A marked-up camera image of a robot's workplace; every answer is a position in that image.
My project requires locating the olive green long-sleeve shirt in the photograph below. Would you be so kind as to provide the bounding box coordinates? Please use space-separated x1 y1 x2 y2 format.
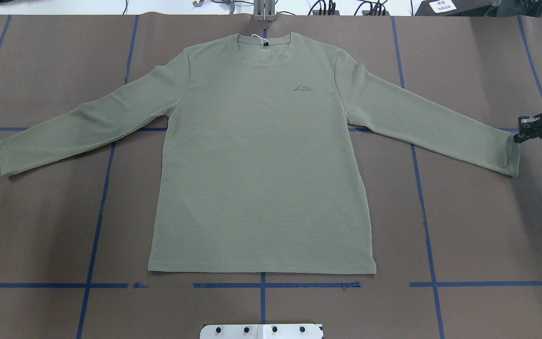
0 32 521 274

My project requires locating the aluminium camera mount post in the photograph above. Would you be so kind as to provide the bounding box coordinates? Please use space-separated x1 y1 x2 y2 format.
252 0 277 22

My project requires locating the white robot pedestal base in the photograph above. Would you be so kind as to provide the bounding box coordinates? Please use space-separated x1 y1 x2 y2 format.
199 323 324 339

